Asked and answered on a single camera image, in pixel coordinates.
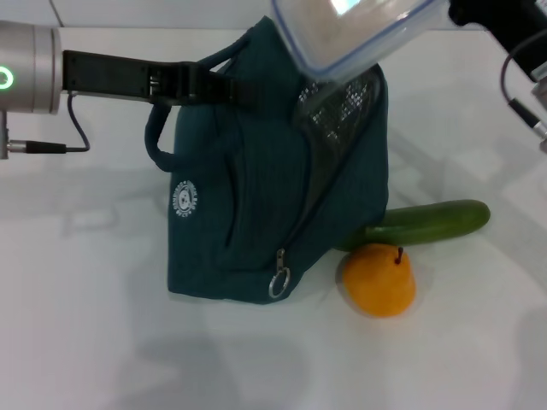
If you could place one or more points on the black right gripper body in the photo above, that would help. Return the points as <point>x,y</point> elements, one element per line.
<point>504,25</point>

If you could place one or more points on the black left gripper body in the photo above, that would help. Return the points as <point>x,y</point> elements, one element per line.
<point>111,77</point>

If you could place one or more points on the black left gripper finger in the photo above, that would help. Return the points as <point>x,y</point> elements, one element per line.
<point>222,89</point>

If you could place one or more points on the dark teal lunch bag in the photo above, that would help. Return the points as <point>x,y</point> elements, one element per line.
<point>265,192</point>

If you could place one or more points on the clear blue-rimmed food container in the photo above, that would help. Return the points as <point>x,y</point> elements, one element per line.
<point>342,30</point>

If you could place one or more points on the green cucumber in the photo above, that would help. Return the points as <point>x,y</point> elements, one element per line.
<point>436,222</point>

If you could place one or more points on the orange pear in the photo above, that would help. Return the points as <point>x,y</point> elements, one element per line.
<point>378,284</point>

